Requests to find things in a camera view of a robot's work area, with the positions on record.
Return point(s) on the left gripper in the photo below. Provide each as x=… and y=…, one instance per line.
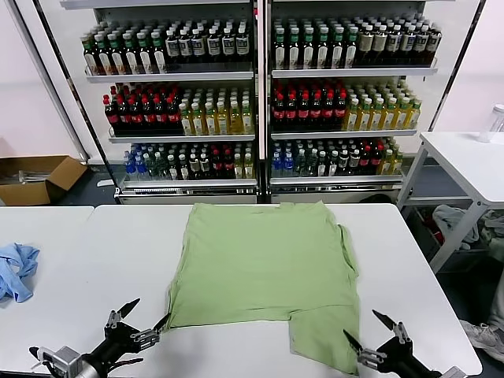
x=114, y=340

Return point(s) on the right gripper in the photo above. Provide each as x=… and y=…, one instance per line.
x=401, y=362

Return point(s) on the green t-shirt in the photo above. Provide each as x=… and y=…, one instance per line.
x=256, y=267

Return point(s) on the grey sneaker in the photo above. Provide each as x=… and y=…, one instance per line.
x=484, y=338

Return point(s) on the black storage crate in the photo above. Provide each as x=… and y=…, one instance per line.
x=456, y=260

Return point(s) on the grey trouser leg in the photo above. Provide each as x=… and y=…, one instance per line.
x=498, y=303

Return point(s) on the blue crumpled cloth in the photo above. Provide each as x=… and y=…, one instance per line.
x=15, y=275

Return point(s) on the grey crumpled cloth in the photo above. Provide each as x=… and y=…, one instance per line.
x=449, y=216

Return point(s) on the small white floor object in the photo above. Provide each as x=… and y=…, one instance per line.
x=104, y=183

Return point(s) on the black bag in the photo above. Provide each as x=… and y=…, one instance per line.
x=380, y=199

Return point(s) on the blue drink bottle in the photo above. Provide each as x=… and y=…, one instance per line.
x=141, y=167
x=128, y=165
x=277, y=165
x=289, y=165

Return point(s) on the dark drink bottle white cap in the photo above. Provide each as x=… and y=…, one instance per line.
x=183, y=168
x=343, y=163
x=204, y=167
x=354, y=162
x=193, y=167
x=172, y=168

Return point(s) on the pale green cloth pile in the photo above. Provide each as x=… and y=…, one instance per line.
x=496, y=226

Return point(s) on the brown cardboard box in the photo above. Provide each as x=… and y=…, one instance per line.
x=63, y=173

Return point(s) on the yellow juice bottle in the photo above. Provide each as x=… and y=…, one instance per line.
x=210, y=121
x=365, y=117
x=377, y=117
x=247, y=120
x=235, y=120
x=414, y=116
x=185, y=122
x=388, y=163
x=402, y=116
x=390, y=116
x=352, y=117
x=239, y=167
x=197, y=122
x=397, y=164
x=222, y=121
x=248, y=167

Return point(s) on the red cap cola bottle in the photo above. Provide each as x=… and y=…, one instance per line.
x=316, y=114
x=217, y=165
x=365, y=162
x=123, y=117
x=136, y=117
x=303, y=114
x=328, y=114
x=161, y=117
x=173, y=117
x=148, y=117
x=279, y=114
x=228, y=165
x=377, y=161
x=340, y=114
x=110, y=116
x=291, y=114

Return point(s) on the metal rods bundle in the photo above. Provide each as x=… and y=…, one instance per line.
x=27, y=178

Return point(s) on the white side table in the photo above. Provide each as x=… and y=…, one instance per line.
x=464, y=165

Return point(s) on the glass cabinet door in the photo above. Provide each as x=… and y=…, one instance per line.
x=67, y=98
x=454, y=39

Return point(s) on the clear plastic jar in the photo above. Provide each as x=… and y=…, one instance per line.
x=494, y=122

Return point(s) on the white drinks shelf unit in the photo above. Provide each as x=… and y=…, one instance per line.
x=346, y=72
x=169, y=76

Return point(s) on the green cap tea bottle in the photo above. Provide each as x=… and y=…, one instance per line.
x=131, y=55
x=117, y=56
x=308, y=49
x=104, y=57
x=323, y=49
x=294, y=49
x=145, y=55
x=351, y=48
x=90, y=57
x=159, y=54
x=337, y=49
x=280, y=49

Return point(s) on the dark tea bottle white label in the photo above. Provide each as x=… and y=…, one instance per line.
x=213, y=47
x=422, y=43
x=185, y=48
x=228, y=46
x=242, y=45
x=198, y=48
x=435, y=43
x=408, y=43
x=394, y=43
x=172, y=49

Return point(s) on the dark bottle beige label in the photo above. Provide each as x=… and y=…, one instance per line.
x=380, y=44
x=366, y=44

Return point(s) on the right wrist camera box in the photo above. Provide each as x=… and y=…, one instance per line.
x=454, y=373

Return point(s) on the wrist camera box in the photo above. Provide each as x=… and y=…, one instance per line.
x=454, y=373
x=63, y=358

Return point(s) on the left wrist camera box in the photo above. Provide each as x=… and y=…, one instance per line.
x=63, y=358

